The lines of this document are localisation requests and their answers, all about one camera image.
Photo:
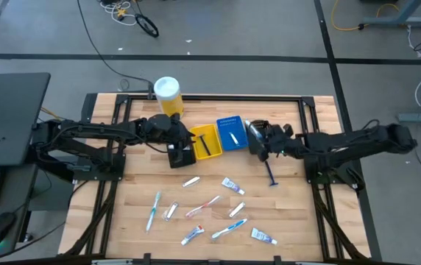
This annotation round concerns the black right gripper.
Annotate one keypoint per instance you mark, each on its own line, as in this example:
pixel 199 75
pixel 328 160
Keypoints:
pixel 284 145

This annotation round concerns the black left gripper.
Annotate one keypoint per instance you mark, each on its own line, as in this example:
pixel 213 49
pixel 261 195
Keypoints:
pixel 159 136

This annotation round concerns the black disposable razor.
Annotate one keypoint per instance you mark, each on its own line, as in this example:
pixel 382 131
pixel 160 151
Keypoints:
pixel 205 145

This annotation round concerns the blue white toothbrush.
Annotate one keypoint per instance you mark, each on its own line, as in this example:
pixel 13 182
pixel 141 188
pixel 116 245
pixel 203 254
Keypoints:
pixel 254 129
pixel 229 229

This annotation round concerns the blue disposable razor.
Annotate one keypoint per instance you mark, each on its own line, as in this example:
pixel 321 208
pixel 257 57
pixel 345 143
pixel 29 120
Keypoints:
pixel 269 173

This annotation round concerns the white item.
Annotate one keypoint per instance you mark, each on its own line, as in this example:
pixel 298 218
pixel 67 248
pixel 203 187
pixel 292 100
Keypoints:
pixel 191 182
pixel 237 210
pixel 170 211
pixel 234 138

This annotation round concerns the white purple toothpaste tube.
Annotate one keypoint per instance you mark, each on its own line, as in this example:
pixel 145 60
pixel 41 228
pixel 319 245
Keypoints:
pixel 231 185
pixel 263 236

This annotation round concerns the red white toothbrush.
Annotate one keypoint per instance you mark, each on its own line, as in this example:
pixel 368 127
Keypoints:
pixel 203 207

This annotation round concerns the green white toothbrush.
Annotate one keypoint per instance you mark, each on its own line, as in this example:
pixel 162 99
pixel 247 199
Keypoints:
pixel 153 212

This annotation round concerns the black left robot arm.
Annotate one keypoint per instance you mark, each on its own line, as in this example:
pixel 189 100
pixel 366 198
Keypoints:
pixel 96 129

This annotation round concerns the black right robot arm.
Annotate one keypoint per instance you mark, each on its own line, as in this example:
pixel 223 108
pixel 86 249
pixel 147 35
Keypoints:
pixel 361 141

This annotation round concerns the black slotted plastic basket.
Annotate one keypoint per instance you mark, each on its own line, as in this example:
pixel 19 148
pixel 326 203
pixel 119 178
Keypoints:
pixel 183 160
pixel 255 152

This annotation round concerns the yellow slotted plastic basket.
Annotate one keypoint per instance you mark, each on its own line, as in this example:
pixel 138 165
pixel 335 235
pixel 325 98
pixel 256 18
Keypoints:
pixel 215 147

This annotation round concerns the blue slotted plastic basket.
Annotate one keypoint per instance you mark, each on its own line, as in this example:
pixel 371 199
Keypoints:
pixel 229 127

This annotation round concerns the yellow canister with white lid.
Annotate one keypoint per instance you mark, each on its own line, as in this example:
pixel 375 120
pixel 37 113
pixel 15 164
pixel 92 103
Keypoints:
pixel 168 95

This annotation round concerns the dark grey side desk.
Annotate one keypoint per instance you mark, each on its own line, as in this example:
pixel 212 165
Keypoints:
pixel 11 117

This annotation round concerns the grey lower desk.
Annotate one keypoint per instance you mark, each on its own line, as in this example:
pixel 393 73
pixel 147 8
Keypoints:
pixel 19 198

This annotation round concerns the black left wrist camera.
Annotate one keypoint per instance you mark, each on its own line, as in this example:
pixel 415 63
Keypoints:
pixel 162 121

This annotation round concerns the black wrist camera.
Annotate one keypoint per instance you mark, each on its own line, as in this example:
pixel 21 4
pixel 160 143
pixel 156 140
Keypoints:
pixel 286 129
pixel 162 121

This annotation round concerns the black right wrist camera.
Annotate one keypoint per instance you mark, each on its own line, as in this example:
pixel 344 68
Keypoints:
pixel 286 129

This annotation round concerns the black aluminium table frame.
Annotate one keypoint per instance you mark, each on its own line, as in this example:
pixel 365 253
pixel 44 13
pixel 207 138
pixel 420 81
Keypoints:
pixel 210 98

